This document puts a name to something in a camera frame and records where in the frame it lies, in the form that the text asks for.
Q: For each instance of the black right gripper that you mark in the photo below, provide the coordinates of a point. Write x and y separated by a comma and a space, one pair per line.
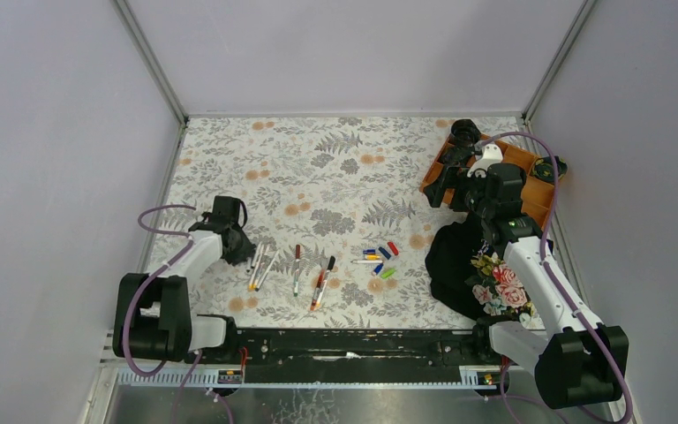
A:
453, 166

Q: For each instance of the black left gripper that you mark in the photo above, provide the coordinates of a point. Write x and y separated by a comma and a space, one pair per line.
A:
243, 246

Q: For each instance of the red pen cap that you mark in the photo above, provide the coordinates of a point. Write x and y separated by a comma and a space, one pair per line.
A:
392, 246

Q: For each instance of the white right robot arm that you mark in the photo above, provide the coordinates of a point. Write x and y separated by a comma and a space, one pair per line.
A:
579, 361

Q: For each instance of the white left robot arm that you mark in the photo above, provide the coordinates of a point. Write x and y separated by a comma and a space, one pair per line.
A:
154, 319

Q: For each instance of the white pen yellow end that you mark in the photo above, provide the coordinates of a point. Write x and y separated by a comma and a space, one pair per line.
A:
259, 268

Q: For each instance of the white pen orange end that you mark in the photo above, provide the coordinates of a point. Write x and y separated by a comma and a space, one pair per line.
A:
252, 276

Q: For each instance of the white pen blue end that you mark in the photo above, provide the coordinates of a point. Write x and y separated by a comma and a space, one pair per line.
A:
268, 268

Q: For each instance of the white pen brown cap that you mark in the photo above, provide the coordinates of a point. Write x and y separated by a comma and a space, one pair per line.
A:
296, 270

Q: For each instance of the clear pen orange end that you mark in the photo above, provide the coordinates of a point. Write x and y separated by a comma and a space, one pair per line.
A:
317, 289

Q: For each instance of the green pen cap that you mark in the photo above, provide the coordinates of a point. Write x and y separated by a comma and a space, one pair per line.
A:
388, 273

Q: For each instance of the white pen black cap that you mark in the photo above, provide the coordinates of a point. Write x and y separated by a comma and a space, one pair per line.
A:
328, 268

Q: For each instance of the dark patterned fabric roll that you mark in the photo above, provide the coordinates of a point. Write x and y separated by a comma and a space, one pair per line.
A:
457, 156

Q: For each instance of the dark rolled fabric flower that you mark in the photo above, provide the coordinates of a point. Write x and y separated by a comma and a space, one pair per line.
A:
464, 132

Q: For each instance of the wooden compartment tray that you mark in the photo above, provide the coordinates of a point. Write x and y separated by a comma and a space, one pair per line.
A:
537, 195

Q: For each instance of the dark green rolled flower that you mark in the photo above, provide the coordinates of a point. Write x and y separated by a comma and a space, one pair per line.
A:
543, 169

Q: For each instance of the black floral cloth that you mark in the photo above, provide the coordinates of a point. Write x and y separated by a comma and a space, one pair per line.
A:
469, 277

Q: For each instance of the floral patterned table mat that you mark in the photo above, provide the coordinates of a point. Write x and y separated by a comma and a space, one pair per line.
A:
338, 186

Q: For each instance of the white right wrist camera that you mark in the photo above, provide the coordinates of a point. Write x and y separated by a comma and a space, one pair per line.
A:
490, 154

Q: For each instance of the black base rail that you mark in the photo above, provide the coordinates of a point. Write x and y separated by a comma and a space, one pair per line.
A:
415, 357

